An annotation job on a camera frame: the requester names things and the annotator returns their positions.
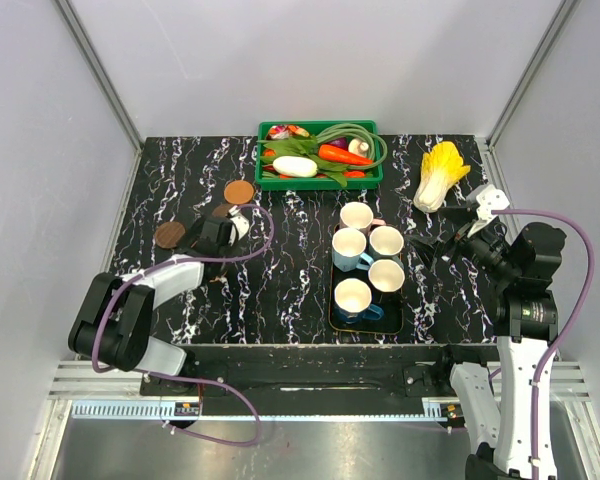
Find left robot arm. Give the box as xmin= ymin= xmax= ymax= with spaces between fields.
xmin=68 ymin=213 xmax=250 ymax=395

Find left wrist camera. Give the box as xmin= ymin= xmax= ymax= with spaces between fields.
xmin=227 ymin=205 xmax=250 ymax=244

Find green plastic vegetable tray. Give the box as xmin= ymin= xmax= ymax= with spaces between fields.
xmin=255 ymin=120 xmax=388 ymax=191

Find light blue cup left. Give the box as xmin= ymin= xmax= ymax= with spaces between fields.
xmin=332 ymin=227 xmax=374 ymax=272

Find colourful snack packet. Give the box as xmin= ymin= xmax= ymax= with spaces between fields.
xmin=266 ymin=124 xmax=311 ymax=141

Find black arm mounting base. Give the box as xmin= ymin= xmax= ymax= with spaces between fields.
xmin=119 ymin=344 xmax=498 ymax=419

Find white radish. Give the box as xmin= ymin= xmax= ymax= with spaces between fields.
xmin=272 ymin=156 xmax=318 ymax=178

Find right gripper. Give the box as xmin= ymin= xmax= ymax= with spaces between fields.
xmin=405 ymin=202 xmax=519 ymax=282

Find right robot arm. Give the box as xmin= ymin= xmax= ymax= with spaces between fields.
xmin=407 ymin=207 xmax=566 ymax=479

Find pink cup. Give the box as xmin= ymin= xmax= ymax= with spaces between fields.
xmin=339 ymin=202 xmax=386 ymax=235

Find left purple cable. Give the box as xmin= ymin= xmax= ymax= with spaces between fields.
xmin=90 ymin=203 xmax=275 ymax=447

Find green long beans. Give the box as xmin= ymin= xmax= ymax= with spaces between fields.
xmin=316 ymin=122 xmax=388 ymax=170

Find grey blue cup right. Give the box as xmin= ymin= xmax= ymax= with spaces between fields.
xmin=369 ymin=225 xmax=404 ymax=260

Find light brown wooden coaster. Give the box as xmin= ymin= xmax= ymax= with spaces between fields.
xmin=224 ymin=180 xmax=255 ymax=205

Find yellow napa cabbage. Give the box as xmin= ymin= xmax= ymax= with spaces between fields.
xmin=413 ymin=141 xmax=471 ymax=213

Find white cup dark body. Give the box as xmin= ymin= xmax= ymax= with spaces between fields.
xmin=368 ymin=259 xmax=405 ymax=303

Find white mushroom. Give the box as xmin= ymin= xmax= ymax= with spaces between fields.
xmin=348 ymin=138 xmax=370 ymax=157

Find orange carrot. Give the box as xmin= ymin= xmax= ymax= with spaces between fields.
xmin=318 ymin=144 xmax=373 ymax=166

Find dark blue cup front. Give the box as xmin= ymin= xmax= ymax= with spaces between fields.
xmin=334 ymin=278 xmax=384 ymax=324

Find dark walnut coaster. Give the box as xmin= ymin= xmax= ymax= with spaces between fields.
xmin=154 ymin=221 xmax=186 ymax=250
xmin=212 ymin=203 xmax=234 ymax=218

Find black serving tray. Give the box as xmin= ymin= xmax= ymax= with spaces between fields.
xmin=329 ymin=239 xmax=403 ymax=335

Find leafy green vegetable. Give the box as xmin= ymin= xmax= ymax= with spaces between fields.
xmin=256 ymin=138 xmax=349 ymax=191

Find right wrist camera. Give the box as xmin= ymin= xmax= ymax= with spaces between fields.
xmin=467 ymin=184 xmax=510 ymax=237

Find purple onion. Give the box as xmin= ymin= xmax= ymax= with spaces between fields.
xmin=329 ymin=137 xmax=349 ymax=150

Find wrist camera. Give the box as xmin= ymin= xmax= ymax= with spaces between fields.
xmin=227 ymin=205 xmax=250 ymax=244
xmin=467 ymin=184 xmax=510 ymax=237

